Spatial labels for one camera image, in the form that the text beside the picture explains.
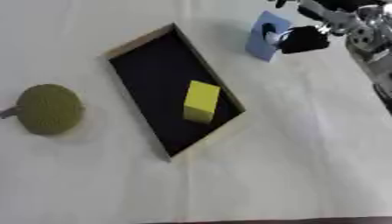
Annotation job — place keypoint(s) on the yellow rectangular block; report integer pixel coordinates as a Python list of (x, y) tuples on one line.
[(201, 101)]

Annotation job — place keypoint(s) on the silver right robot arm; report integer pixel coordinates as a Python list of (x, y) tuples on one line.
[(371, 46)]

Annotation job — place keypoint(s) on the tan box with black inside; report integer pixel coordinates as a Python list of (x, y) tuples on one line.
[(171, 87)]

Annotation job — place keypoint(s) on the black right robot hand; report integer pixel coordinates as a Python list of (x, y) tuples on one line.
[(305, 39)]

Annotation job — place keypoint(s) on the olive green round knitted toy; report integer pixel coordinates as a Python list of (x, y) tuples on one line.
[(49, 109)]

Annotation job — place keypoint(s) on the blue rectangular block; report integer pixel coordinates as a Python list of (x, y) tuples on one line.
[(261, 40)]

